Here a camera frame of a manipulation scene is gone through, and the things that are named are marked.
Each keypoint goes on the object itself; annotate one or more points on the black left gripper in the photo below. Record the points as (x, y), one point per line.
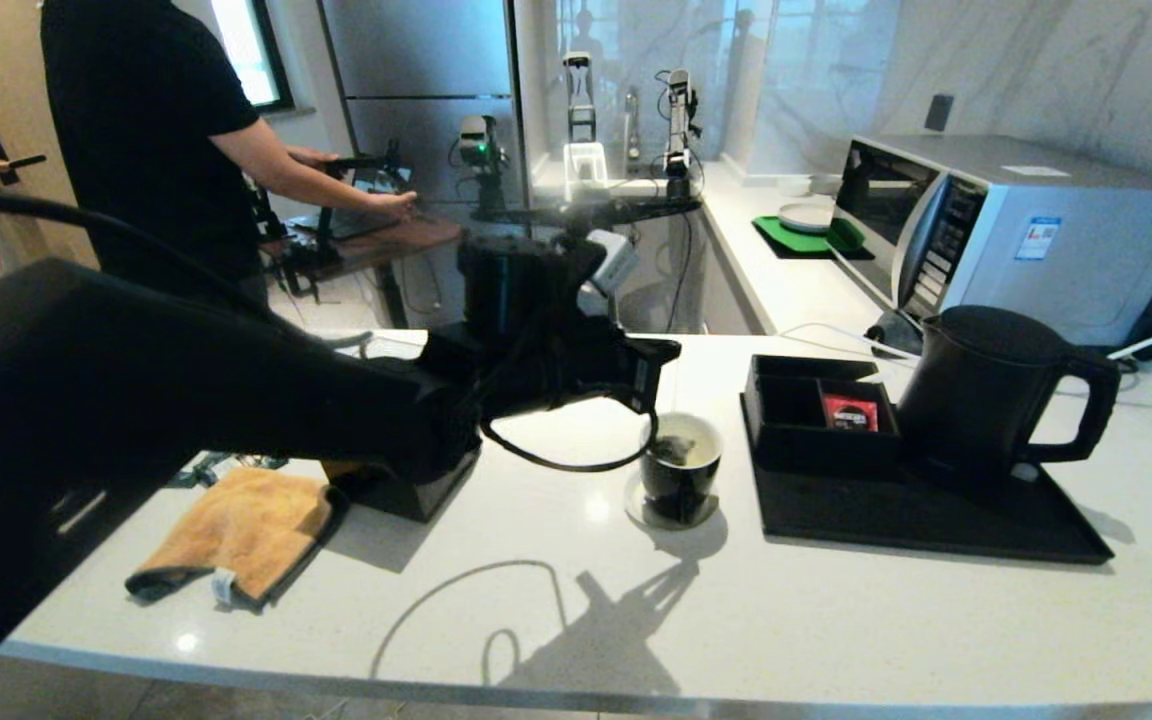
(576, 375)

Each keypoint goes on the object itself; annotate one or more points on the pyramid tea bag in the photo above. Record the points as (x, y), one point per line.
(676, 452)

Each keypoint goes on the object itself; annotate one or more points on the black electric kettle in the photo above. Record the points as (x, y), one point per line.
(986, 400)

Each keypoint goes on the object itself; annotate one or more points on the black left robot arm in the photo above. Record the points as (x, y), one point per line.
(136, 400)

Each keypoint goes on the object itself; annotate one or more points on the white round saucer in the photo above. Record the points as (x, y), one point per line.
(635, 506)

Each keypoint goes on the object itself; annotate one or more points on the black mug white inside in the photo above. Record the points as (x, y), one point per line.
(681, 490)

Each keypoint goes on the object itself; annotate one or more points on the grey kitchen base cabinet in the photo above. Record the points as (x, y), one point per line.
(736, 290)

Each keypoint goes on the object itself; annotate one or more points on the black cube tissue box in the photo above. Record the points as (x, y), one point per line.
(426, 495)

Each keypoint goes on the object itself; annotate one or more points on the brown wooden desk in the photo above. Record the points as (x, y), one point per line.
(406, 240)

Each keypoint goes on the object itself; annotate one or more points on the black compartment sachet box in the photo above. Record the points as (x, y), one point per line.
(786, 450)

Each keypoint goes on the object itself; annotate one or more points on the green mat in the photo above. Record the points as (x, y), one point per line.
(786, 240)

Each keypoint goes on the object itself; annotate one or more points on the chrome faucet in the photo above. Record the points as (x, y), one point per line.
(633, 115)

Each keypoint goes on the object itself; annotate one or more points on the open laptop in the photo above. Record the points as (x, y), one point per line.
(376, 185)

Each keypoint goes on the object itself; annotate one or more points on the red coffee sachet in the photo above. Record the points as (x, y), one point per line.
(851, 412)

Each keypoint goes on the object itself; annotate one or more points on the white plate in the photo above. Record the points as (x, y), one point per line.
(806, 217)

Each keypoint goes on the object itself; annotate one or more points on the small white bowl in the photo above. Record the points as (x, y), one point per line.
(824, 183)

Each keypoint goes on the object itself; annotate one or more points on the black rectangular serving tray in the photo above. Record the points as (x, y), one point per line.
(886, 522)

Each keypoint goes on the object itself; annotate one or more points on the grey refrigerator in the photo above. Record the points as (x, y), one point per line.
(426, 60)

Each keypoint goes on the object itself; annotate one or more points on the orange microfibre cloth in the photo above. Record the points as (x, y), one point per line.
(246, 530)

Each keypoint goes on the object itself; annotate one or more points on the dark framed window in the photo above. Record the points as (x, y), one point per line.
(256, 55)

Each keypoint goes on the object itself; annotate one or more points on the silver microwave oven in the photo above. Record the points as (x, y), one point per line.
(1056, 245)

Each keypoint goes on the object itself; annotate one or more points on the person in black shirt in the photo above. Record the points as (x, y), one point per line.
(136, 120)

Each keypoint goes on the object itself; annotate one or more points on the left wrist camera housing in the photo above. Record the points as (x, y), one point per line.
(611, 265)

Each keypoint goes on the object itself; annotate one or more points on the black wall socket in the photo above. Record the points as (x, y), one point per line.
(938, 113)

